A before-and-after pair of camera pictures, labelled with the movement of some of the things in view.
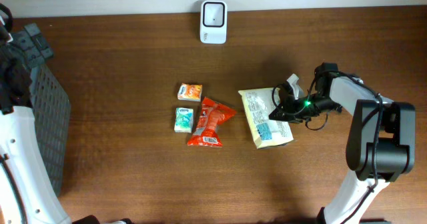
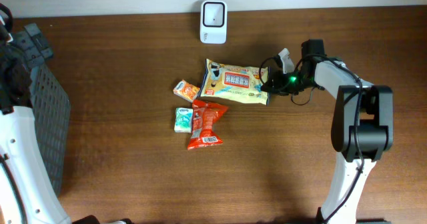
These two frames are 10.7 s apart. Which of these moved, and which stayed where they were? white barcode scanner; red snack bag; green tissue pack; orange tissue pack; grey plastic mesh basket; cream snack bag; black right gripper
Moved: red snack bag; orange tissue pack; cream snack bag; black right gripper
Stayed: white barcode scanner; grey plastic mesh basket; green tissue pack
